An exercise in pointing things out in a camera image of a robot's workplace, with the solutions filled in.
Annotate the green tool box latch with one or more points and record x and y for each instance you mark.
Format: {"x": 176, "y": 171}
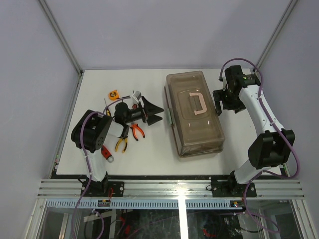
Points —
{"x": 169, "y": 117}

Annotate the aluminium front rail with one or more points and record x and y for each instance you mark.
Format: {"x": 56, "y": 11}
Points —
{"x": 264, "y": 189}

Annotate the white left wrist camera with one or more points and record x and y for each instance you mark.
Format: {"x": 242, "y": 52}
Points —
{"x": 136, "y": 95}

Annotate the yellow combination pliers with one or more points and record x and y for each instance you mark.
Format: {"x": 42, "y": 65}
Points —
{"x": 122, "y": 144}

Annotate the orange tape measure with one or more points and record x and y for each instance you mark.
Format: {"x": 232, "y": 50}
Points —
{"x": 114, "y": 96}

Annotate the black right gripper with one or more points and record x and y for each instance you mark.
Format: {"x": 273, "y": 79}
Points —
{"x": 218, "y": 95}

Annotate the translucent brown tool box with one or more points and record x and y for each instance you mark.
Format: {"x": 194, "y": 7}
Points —
{"x": 193, "y": 134}

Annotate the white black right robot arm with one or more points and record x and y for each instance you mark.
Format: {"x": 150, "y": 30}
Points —
{"x": 273, "y": 144}

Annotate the orange long nose pliers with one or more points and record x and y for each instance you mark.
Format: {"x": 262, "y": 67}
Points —
{"x": 135, "y": 127}

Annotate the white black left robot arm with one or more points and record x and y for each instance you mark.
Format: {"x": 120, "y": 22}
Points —
{"x": 90, "y": 132}

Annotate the small black yellow screwdriver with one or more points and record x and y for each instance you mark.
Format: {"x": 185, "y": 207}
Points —
{"x": 106, "y": 109}

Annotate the pink tool box handle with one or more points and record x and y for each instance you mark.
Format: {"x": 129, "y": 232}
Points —
{"x": 201, "y": 106}

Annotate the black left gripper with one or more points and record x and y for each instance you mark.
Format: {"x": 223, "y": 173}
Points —
{"x": 149, "y": 108}

